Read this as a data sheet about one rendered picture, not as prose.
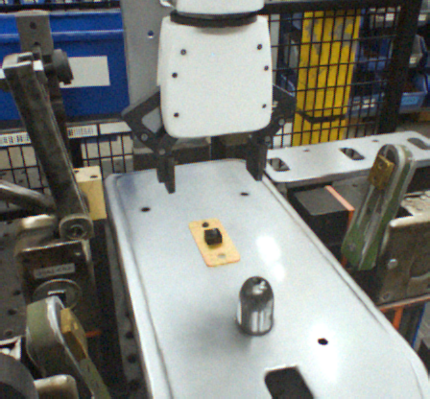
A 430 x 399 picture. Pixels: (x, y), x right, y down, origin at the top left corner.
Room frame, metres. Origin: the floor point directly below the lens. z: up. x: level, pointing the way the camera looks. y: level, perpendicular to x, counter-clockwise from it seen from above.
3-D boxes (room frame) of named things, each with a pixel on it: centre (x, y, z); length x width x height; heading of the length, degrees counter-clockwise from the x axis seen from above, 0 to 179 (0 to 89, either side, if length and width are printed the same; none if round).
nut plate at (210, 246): (0.44, 0.00, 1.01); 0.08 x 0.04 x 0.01; 17
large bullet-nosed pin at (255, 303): (0.32, -0.04, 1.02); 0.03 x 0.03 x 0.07
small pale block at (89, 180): (0.48, 0.14, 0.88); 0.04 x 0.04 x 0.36; 17
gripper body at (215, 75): (0.44, 0.00, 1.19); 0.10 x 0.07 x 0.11; 107
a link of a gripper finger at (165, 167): (0.42, 0.06, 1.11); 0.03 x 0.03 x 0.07; 17
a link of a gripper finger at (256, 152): (0.45, -0.05, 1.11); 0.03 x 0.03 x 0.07; 17
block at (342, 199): (0.56, -0.16, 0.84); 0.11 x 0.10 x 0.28; 107
